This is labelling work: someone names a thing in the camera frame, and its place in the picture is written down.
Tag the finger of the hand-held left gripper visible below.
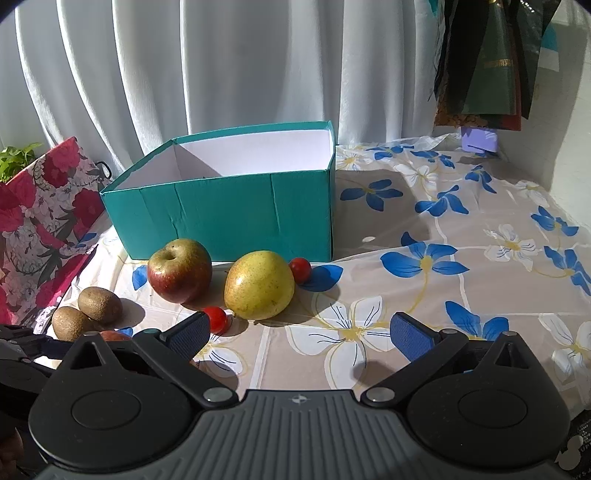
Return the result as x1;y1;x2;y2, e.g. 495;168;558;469
0;324;65;360

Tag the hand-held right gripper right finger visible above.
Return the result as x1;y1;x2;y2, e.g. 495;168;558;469
360;311;532;407

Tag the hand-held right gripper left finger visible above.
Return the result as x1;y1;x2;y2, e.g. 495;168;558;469
59;311;238;408

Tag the red cherry tomato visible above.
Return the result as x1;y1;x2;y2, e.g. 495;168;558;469
289;257;311;283
203;306;228;334

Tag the brown kiwi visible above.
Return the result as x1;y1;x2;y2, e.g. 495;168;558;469
52;306;100;342
78;287;123;321

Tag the yellow-green apple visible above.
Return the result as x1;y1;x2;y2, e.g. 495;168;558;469
224;250;295;320

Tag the teal cardboard box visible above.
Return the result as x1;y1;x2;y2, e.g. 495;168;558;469
100;121;336;262

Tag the blue flower tablecloth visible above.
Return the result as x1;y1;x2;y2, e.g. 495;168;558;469
32;134;591;416

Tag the red floral pillow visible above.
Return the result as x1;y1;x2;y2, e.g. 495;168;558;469
0;136;114;326

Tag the green plant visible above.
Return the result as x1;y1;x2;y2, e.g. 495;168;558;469
0;143;42;185

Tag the black printed fabric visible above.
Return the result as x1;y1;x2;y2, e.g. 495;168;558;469
556;411;591;480

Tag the small purple box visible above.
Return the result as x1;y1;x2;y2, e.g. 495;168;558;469
462;126;499;155

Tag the white curtain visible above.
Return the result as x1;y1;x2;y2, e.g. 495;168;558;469
0;0;446;185

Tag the dark green gift box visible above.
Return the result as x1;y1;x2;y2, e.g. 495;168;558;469
455;0;523;117

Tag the teal plastic bag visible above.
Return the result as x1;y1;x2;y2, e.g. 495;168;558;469
538;21;561;72

